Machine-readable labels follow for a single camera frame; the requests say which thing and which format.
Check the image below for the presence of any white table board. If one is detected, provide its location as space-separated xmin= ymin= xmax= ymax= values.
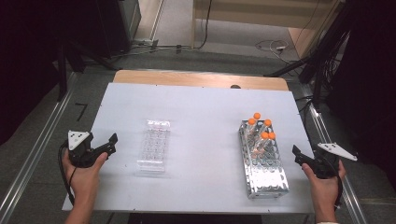
xmin=62 ymin=82 xmax=316 ymax=216

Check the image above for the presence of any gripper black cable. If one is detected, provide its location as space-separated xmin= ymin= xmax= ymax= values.
xmin=333 ymin=174 xmax=344 ymax=210
xmin=57 ymin=141 xmax=78 ymax=207

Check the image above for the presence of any black stand with cables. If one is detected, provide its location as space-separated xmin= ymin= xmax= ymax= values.
xmin=264 ymin=0 xmax=354 ymax=105

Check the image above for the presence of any perforated metal tube rack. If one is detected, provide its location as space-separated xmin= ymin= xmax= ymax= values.
xmin=237 ymin=119 xmax=290 ymax=200

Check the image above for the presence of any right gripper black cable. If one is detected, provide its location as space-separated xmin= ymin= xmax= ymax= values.
xmin=333 ymin=174 xmax=344 ymax=210

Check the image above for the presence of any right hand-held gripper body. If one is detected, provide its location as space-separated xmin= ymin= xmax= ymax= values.
xmin=311 ymin=142 xmax=359 ymax=180

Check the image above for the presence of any black metal stand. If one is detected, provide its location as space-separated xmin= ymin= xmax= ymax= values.
xmin=56 ymin=41 xmax=120 ymax=103

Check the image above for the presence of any wooden table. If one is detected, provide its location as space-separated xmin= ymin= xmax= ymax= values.
xmin=112 ymin=69 xmax=290 ymax=92

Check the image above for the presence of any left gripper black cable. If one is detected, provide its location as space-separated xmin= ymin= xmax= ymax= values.
xmin=57 ymin=141 xmax=78 ymax=207

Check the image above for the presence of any white floor cable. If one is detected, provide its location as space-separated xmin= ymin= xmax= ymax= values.
xmin=255 ymin=38 xmax=290 ymax=63

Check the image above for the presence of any metal floor rail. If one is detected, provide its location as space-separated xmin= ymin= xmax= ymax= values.
xmin=0 ymin=72 xmax=78 ymax=224
xmin=298 ymin=83 xmax=370 ymax=224

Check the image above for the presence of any light wooden furniture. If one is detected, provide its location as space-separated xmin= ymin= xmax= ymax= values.
xmin=191 ymin=0 xmax=344 ymax=59

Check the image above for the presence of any person's left hand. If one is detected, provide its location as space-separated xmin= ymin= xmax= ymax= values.
xmin=61 ymin=151 xmax=109 ymax=205

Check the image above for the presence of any dark cabinet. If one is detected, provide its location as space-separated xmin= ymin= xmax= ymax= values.
xmin=92 ymin=0 xmax=142 ymax=59

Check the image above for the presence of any person's right hand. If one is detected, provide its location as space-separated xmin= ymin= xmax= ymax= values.
xmin=301 ymin=160 xmax=347 ymax=203

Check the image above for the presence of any clear plastic tube rack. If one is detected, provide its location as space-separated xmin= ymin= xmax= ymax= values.
xmin=134 ymin=119 xmax=172 ymax=177

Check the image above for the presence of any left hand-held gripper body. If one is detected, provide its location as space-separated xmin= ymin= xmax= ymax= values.
xmin=66 ymin=130 xmax=98 ymax=169

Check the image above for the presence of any black hanging cable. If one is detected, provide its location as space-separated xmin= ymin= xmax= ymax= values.
xmin=193 ymin=0 xmax=214 ymax=51

